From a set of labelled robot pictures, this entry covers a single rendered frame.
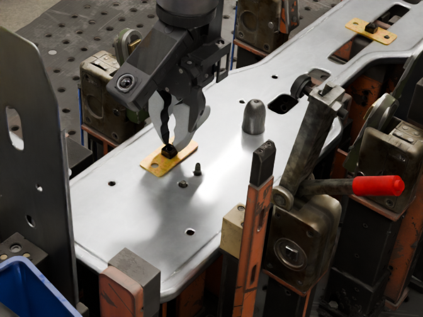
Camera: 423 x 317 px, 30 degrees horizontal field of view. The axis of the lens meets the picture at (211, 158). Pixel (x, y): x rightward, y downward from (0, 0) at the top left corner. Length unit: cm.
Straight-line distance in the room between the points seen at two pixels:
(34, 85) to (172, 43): 27
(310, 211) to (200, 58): 22
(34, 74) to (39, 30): 120
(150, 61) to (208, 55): 8
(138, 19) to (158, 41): 97
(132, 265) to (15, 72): 19
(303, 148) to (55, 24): 111
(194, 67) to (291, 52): 36
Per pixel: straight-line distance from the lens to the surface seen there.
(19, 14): 329
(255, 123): 109
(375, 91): 140
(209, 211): 99
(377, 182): 86
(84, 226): 97
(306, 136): 86
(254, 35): 139
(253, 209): 82
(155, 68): 91
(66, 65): 175
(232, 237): 90
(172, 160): 105
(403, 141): 103
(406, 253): 123
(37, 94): 69
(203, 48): 98
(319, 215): 93
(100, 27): 188
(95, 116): 119
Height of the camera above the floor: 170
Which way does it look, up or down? 41 degrees down
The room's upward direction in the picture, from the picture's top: 5 degrees clockwise
